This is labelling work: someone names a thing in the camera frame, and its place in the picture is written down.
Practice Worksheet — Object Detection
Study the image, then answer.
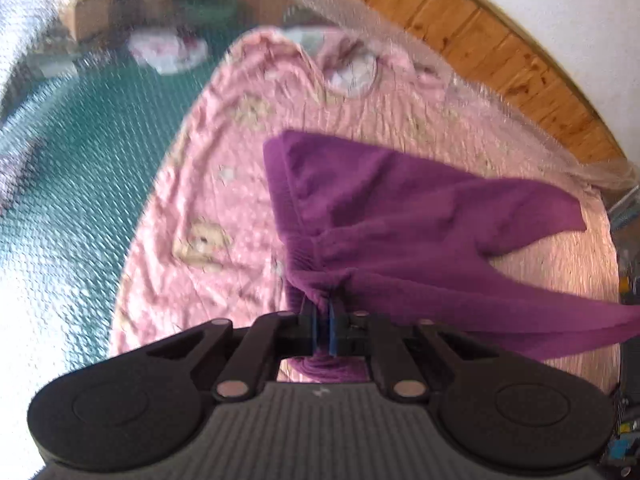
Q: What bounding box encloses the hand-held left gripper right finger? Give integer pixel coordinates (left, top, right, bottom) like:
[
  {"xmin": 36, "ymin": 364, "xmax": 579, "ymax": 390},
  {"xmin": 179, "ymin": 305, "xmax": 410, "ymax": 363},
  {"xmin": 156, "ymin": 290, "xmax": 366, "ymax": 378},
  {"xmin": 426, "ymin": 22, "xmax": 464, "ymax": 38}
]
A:
[{"xmin": 327, "ymin": 297, "xmax": 531, "ymax": 404}]

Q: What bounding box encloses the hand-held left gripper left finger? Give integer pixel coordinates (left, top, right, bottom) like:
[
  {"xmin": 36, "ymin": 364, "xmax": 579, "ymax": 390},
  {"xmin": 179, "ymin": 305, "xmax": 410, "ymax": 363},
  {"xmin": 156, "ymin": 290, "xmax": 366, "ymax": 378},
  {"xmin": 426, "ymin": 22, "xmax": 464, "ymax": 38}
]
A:
[{"xmin": 115, "ymin": 295, "xmax": 319, "ymax": 404}]

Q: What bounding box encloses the purple garment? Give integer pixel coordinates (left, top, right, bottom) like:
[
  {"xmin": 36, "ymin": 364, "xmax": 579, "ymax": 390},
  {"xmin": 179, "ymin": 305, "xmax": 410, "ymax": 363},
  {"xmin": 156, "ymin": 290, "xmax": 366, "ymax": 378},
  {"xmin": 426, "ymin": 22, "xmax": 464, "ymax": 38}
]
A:
[{"xmin": 262, "ymin": 130, "xmax": 640, "ymax": 385}]

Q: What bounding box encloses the green plastic basin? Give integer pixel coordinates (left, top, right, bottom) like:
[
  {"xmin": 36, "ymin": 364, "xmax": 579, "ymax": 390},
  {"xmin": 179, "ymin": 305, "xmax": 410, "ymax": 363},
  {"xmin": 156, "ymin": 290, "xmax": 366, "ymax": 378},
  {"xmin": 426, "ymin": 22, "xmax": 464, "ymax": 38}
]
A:
[{"xmin": 176, "ymin": 0, "xmax": 239, "ymax": 25}]

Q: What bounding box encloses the pink bear-print blanket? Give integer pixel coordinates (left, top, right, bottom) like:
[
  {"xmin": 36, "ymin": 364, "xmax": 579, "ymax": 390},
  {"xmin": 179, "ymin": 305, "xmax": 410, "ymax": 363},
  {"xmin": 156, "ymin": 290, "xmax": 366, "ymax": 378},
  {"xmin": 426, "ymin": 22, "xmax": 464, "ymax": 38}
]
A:
[{"xmin": 107, "ymin": 25, "xmax": 621, "ymax": 396}]

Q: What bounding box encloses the clear bubble wrap sheet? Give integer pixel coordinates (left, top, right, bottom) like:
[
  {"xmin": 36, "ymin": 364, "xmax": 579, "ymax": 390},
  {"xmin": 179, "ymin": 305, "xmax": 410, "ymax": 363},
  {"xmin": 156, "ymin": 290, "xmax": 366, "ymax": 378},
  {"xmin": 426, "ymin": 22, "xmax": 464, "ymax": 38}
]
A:
[{"xmin": 0, "ymin": 0, "xmax": 638, "ymax": 461}]

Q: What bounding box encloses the white plastic bag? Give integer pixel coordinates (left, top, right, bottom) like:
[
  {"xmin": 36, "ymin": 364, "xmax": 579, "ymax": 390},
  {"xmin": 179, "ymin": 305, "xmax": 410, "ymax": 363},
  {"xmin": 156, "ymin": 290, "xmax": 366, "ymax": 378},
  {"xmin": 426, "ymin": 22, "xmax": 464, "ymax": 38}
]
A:
[{"xmin": 127, "ymin": 27, "xmax": 208, "ymax": 75}]

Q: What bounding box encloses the small cardboard box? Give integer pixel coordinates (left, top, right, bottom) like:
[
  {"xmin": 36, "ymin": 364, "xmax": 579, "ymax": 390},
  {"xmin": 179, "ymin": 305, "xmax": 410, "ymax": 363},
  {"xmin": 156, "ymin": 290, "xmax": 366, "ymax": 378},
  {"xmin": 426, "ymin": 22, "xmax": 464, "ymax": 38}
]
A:
[{"xmin": 59, "ymin": 0, "xmax": 112, "ymax": 42}]

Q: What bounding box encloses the wooden headboard panel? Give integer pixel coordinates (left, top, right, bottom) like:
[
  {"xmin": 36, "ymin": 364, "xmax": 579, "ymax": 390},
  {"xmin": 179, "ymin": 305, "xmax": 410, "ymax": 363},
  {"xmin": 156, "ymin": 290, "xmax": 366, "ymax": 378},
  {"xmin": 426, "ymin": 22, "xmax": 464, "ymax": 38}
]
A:
[{"xmin": 295, "ymin": 0, "xmax": 626, "ymax": 166}]

